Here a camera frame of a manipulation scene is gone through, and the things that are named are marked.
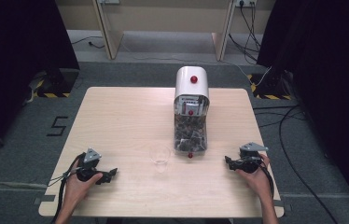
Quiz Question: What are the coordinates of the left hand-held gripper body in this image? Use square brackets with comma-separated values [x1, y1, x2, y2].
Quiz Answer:
[75, 147, 103, 183]

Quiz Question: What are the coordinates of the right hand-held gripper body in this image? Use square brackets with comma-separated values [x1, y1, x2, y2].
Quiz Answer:
[237, 142, 270, 175]

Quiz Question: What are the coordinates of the person's right hand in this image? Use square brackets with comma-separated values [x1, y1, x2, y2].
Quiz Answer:
[235, 153, 273, 201]

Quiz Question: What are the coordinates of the person's left hand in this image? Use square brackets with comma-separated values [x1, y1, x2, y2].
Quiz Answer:
[64, 172, 104, 204]

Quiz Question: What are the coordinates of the pile of dark tea bags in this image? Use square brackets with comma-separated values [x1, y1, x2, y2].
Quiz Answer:
[174, 114, 209, 153]

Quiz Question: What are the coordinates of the clear plastic cup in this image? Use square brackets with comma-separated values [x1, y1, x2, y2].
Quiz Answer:
[148, 144, 173, 174]

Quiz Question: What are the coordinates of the row of white red packets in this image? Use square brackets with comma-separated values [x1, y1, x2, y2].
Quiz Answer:
[176, 95, 207, 118]

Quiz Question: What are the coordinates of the stand base with striped tape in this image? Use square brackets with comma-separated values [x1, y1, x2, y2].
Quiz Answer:
[22, 68, 81, 105]
[246, 72, 294, 101]

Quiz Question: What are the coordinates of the white tea bag dispenser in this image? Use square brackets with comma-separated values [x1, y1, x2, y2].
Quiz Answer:
[173, 65, 211, 160]

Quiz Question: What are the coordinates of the black curtain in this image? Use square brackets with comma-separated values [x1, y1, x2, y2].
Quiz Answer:
[256, 0, 349, 216]
[0, 0, 81, 164]

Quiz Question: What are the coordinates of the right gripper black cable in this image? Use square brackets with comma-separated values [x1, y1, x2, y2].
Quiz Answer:
[258, 163, 276, 200]

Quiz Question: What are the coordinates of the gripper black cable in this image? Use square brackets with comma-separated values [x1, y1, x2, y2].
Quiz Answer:
[258, 163, 276, 200]
[47, 152, 87, 224]

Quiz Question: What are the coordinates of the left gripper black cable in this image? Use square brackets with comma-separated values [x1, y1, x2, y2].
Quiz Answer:
[47, 152, 87, 224]

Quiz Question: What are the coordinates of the long black floor cable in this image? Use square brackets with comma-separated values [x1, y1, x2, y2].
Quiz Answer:
[252, 105, 341, 224]

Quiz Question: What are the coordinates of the thin white floor cable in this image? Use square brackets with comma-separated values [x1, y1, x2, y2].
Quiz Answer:
[121, 42, 272, 88]

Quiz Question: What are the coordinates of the bundle of black socket cables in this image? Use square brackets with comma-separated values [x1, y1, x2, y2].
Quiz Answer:
[228, 1, 263, 64]

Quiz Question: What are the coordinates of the black floor cable with plug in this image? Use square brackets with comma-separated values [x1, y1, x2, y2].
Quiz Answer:
[70, 35, 105, 50]

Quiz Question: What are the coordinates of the white wall socket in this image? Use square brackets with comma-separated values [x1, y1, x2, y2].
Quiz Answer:
[234, 0, 258, 8]

